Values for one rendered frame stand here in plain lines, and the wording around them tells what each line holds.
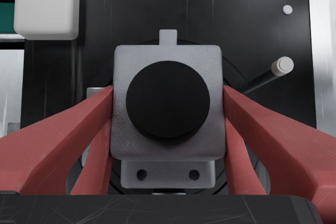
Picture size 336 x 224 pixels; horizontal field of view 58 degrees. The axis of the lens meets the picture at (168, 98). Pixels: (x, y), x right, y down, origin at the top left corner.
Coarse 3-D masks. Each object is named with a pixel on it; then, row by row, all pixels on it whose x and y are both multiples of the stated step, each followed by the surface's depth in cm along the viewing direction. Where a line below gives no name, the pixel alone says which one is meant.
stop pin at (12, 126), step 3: (9, 123) 25; (12, 123) 25; (15, 123) 25; (18, 123) 25; (9, 126) 25; (12, 126) 25; (15, 126) 25; (18, 126) 25; (9, 129) 25; (12, 129) 25; (15, 129) 25; (18, 129) 25; (9, 132) 25
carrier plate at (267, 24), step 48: (96, 0) 26; (144, 0) 26; (192, 0) 26; (240, 0) 26; (288, 0) 26; (48, 48) 25; (96, 48) 25; (240, 48) 25; (288, 48) 25; (48, 96) 25; (288, 96) 25
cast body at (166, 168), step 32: (160, 32) 17; (128, 64) 12; (160, 64) 11; (192, 64) 12; (128, 96) 11; (160, 96) 11; (192, 96) 11; (128, 128) 11; (160, 128) 10; (192, 128) 10; (224, 128) 12; (128, 160) 13; (160, 160) 13; (192, 160) 13
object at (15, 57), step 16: (0, 16) 28; (0, 32) 28; (0, 48) 33; (16, 48) 33; (0, 64) 30; (16, 64) 30; (0, 80) 30; (16, 80) 30; (0, 96) 30; (16, 96) 30; (0, 112) 30; (16, 112) 30; (0, 128) 30
